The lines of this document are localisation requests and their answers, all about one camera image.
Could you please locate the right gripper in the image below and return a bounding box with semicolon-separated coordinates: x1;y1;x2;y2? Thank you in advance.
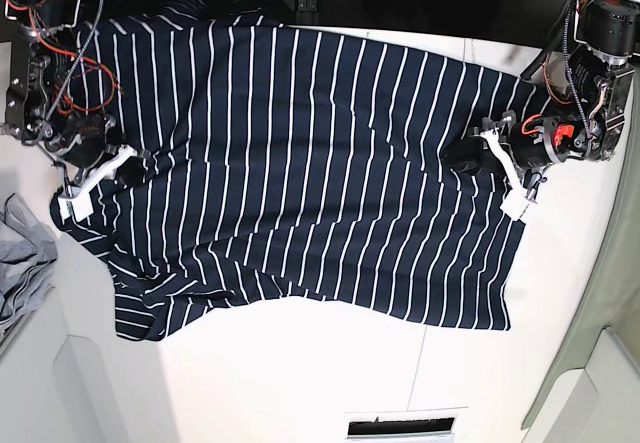
43;127;154;203

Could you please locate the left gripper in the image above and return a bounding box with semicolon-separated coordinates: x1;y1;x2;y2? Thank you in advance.
443;110;575;203

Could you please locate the navy white striped t-shirt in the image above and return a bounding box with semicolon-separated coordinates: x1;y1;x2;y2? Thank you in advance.
51;1;549;341

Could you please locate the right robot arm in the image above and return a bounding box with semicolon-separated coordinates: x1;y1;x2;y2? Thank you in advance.
1;0;150;199

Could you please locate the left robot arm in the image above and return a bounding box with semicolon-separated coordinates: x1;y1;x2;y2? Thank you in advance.
444;0;639;215

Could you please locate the grey cloth pile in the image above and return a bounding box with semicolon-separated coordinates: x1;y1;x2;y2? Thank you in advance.
1;193;58;339

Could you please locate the white floor vent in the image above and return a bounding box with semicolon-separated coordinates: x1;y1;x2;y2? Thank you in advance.
342;406;469;442

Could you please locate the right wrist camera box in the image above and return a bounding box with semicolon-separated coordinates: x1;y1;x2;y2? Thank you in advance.
57;188;94;222

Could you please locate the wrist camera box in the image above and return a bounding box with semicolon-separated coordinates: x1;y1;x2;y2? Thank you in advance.
500;191;536;224
57;188;94;222

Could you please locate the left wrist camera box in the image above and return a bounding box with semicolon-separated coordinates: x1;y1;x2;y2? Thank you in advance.
500;191;536;224

